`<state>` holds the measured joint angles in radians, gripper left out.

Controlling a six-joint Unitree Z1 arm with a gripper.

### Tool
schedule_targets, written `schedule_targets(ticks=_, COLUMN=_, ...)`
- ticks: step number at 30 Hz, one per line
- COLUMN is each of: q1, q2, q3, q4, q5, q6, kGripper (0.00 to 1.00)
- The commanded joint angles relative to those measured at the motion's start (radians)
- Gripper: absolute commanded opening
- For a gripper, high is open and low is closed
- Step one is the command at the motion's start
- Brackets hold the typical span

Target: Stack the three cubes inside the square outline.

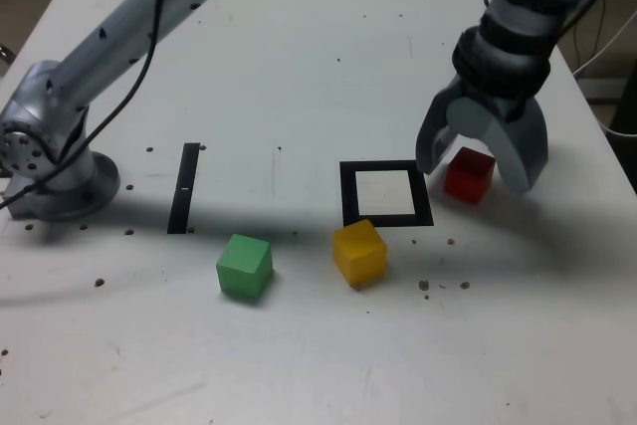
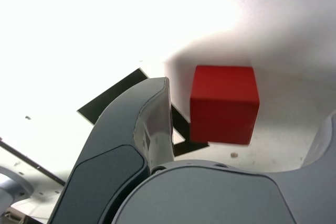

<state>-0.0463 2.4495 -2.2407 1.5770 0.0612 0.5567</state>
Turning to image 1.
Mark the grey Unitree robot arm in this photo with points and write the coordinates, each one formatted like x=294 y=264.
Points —
x=124 y=22

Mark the red cube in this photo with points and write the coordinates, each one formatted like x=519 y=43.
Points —
x=468 y=181

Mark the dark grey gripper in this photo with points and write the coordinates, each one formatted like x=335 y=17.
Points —
x=502 y=102

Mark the green cube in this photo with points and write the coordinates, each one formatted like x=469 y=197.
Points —
x=244 y=271

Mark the black stand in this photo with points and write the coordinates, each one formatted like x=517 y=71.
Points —
x=628 y=106

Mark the black tape square outline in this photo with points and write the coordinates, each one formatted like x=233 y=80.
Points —
x=348 y=196

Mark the yellow cube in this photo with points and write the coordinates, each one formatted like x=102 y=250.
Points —
x=358 y=256

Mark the black tape strip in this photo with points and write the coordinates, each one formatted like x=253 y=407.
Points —
x=183 y=186

